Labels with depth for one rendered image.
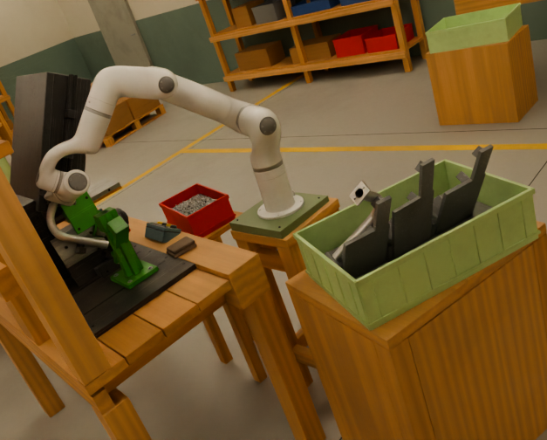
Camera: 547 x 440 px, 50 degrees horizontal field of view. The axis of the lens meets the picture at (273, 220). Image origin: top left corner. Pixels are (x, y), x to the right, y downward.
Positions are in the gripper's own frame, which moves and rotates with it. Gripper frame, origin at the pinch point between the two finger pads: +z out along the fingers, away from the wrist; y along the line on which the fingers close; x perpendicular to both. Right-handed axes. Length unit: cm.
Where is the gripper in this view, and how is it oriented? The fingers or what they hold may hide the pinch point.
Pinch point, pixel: (54, 201)
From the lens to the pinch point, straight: 232.6
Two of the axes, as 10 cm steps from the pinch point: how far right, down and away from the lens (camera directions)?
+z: -5.4, 1.7, 8.2
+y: -8.3, -2.7, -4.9
